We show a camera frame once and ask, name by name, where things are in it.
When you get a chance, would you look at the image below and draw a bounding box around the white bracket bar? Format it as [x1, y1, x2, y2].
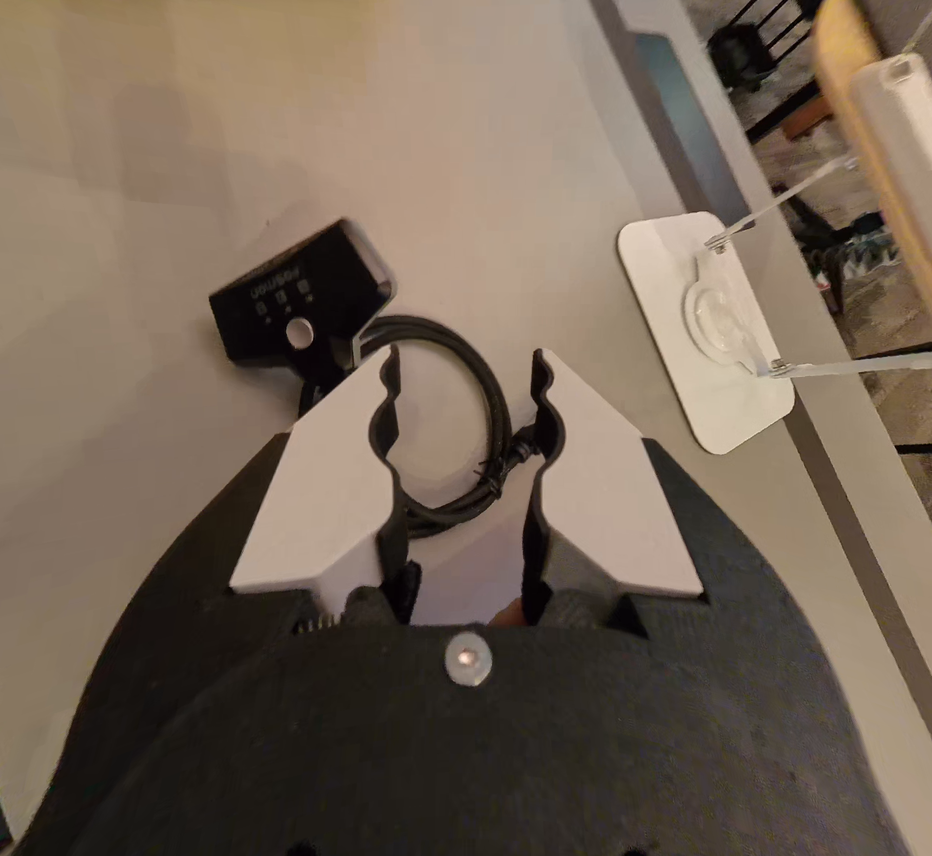
[850, 55, 932, 213]

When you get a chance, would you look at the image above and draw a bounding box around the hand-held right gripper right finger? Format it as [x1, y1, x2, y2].
[520, 348, 706, 617]

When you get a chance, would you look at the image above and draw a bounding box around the black switch pigtail cable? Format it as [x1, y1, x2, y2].
[297, 315, 543, 531]

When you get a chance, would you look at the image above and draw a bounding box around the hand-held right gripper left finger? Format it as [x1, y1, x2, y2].
[229, 345, 410, 613]

